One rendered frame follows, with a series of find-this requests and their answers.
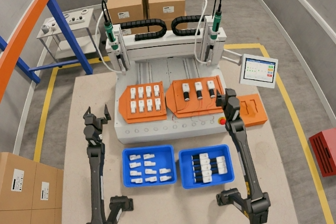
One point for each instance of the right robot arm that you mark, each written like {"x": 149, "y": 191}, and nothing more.
{"x": 256, "y": 211}

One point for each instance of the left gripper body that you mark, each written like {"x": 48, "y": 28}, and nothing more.
{"x": 104, "y": 120}

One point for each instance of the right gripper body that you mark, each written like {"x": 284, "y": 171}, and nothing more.
{"x": 218, "y": 100}

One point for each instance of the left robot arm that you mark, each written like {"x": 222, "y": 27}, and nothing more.
{"x": 95, "y": 152}

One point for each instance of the blue plastic tray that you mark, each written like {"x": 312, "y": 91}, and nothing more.
{"x": 187, "y": 173}
{"x": 164, "y": 158}

